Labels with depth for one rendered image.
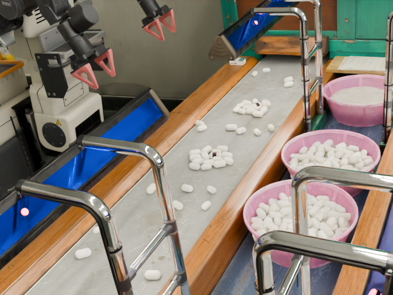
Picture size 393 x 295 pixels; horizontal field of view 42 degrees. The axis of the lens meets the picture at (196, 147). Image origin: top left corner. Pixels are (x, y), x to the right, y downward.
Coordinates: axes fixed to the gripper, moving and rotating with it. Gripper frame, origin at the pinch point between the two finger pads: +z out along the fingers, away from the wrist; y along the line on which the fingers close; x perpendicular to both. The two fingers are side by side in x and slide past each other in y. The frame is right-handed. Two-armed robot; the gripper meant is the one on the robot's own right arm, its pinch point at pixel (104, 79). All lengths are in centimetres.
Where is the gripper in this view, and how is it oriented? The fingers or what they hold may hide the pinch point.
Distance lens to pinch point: 154.8
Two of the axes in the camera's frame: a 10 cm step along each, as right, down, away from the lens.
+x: -7.5, 3.2, 5.8
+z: 5.3, 8.1, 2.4
